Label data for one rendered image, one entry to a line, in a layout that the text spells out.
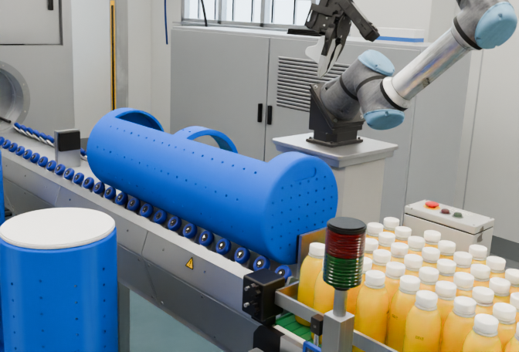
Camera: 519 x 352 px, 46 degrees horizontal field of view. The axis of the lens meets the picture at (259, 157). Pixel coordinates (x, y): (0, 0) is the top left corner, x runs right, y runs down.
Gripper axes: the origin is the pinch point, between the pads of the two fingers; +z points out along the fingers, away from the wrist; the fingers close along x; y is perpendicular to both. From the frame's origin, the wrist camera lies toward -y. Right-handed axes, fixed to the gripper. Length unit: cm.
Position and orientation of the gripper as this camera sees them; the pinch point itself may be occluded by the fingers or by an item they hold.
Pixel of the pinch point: (323, 73)
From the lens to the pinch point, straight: 140.3
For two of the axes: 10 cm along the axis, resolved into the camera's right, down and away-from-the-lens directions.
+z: -3.4, 9.4, 1.1
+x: -4.5, -0.6, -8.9
